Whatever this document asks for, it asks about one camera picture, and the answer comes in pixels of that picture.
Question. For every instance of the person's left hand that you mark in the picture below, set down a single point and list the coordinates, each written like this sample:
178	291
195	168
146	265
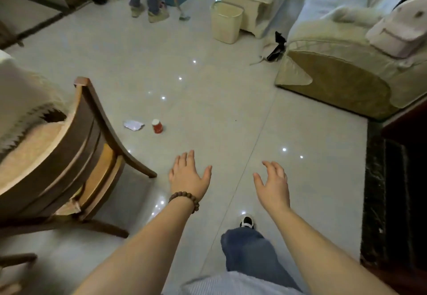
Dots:
186	178

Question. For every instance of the white wrapper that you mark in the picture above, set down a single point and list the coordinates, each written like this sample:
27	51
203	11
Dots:
133	125

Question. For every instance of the person's right sneaker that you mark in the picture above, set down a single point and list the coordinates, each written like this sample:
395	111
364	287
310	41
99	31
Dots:
247	222

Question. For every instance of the cream coffee table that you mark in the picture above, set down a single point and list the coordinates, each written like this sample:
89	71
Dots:
260	7

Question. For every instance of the dining table with cream tablecloth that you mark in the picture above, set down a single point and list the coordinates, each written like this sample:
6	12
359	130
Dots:
20	88

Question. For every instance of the person's left forearm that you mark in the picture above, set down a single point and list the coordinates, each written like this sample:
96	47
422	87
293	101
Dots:
140	254

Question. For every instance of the person's right forearm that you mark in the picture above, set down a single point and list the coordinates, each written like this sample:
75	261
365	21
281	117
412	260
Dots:
327	258

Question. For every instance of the beige backpack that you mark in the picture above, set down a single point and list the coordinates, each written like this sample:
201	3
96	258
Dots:
397	27

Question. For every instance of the blue jeans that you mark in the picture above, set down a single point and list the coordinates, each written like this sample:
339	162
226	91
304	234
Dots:
253	254

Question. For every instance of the cream fabric sofa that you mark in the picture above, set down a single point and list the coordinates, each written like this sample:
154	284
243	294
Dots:
340	81

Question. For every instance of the white crumpled cloth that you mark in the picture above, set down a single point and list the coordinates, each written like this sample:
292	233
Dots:
267	49

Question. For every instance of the grey shirt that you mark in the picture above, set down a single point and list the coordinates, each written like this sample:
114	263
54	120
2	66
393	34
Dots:
233	284

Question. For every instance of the beige waste bin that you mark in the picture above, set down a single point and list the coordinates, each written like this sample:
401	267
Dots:
227	22

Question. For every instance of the cream sofa cushion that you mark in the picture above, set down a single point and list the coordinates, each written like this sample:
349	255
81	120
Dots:
357	14

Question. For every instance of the person's right hand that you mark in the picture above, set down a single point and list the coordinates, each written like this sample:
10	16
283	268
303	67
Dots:
275	191

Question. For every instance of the red paper cup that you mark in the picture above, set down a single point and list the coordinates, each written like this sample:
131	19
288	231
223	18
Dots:
157	127

